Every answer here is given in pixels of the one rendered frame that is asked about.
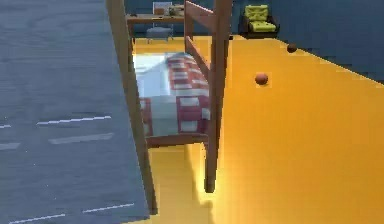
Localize wooden bunk bed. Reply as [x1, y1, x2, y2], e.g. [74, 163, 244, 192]
[105, 0, 234, 216]

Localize grey chair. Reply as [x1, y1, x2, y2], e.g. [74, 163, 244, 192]
[145, 1, 175, 44]

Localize yellow cushioned armchair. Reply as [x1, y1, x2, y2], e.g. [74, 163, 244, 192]
[240, 3, 280, 37]

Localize red and white checked blanket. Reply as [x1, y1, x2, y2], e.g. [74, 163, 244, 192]
[134, 52, 212, 138]

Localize wooden desk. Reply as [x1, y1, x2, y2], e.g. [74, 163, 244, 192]
[125, 12, 186, 38]

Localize orange ball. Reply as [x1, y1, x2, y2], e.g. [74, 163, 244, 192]
[254, 72, 269, 86]

